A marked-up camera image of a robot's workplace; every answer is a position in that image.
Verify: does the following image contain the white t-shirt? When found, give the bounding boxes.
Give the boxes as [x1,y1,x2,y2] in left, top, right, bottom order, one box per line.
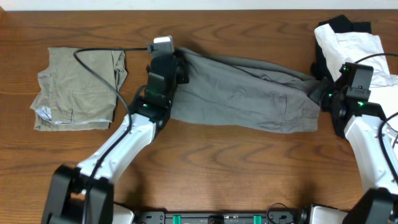
[314,23,397,116]

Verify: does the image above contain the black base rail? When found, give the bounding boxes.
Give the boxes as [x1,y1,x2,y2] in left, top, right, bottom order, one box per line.
[130,203,310,224]

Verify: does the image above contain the grey shorts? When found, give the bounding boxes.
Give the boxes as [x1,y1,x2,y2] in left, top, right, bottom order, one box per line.
[171,47,320,134]

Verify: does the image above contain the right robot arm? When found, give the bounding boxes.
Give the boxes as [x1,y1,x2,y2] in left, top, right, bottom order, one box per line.
[296,62,397,224]

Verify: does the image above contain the black garment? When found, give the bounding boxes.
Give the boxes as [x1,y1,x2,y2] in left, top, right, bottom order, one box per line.
[310,15,372,82]

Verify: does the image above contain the folded khaki shorts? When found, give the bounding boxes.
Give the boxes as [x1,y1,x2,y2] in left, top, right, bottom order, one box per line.
[30,47,127,131]

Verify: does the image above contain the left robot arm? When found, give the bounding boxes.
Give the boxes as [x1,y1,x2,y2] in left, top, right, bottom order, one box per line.
[41,54,189,224]

